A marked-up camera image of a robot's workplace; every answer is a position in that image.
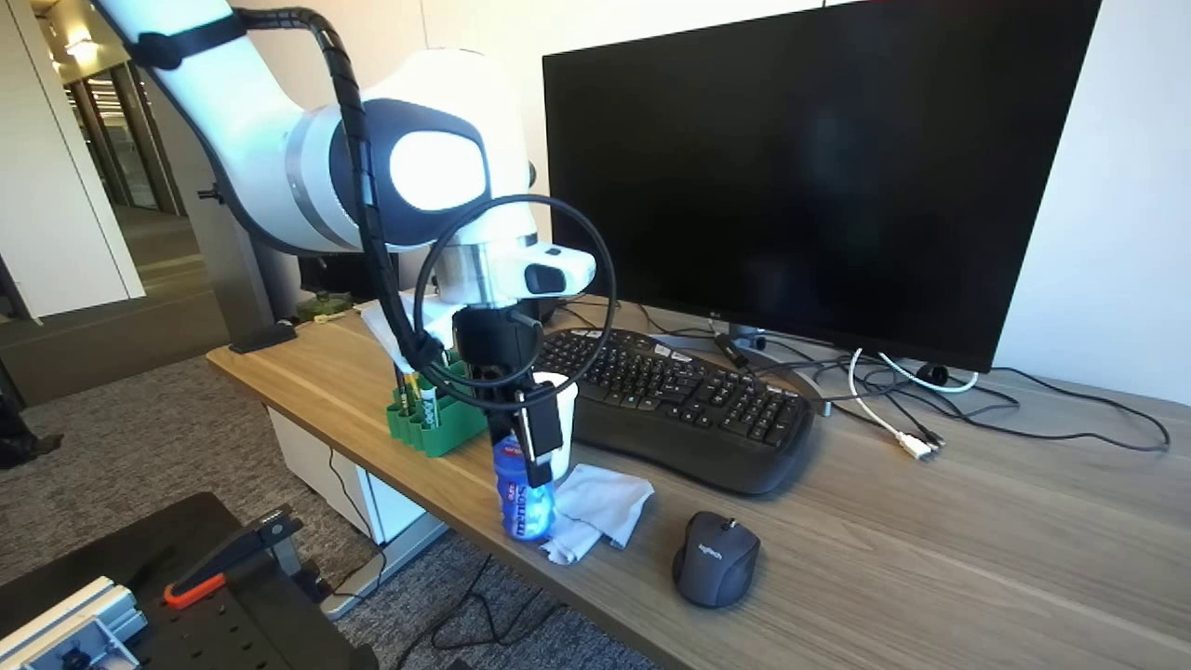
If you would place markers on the silver aluminium profile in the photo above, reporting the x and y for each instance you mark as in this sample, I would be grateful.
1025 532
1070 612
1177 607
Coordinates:
61 626

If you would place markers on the black computer monitor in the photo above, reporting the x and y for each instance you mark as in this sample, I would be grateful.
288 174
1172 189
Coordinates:
842 161

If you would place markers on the white paper cup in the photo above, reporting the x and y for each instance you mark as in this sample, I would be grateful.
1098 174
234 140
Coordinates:
567 421

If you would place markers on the white desk leg panel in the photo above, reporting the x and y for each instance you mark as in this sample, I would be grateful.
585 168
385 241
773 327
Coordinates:
338 489

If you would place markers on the white crumpled tissue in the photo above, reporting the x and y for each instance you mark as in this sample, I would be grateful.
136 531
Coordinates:
608 508

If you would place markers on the blue gum bottle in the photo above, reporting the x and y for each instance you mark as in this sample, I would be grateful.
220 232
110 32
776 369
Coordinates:
523 495

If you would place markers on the black perforated platform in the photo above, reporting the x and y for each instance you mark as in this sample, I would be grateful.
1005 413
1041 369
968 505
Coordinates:
149 544

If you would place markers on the green plastic pen holder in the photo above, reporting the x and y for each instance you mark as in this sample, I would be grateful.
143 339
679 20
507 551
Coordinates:
430 432

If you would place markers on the black computer keyboard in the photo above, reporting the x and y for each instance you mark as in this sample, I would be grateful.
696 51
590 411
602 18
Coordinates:
694 411

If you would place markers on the black computer mouse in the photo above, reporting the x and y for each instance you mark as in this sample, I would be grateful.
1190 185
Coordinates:
718 561

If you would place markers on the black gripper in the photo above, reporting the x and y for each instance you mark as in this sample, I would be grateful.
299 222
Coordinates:
498 339

